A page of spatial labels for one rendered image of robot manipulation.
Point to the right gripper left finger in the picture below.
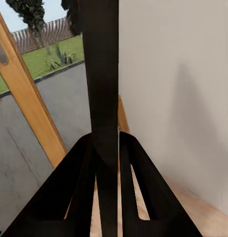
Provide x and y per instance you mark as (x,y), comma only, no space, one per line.
(62,207)

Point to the poster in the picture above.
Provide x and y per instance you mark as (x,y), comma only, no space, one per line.
(99,24)

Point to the door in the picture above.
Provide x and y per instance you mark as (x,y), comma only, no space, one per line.
(44,106)

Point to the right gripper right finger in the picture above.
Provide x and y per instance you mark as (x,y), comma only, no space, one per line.
(167,216)

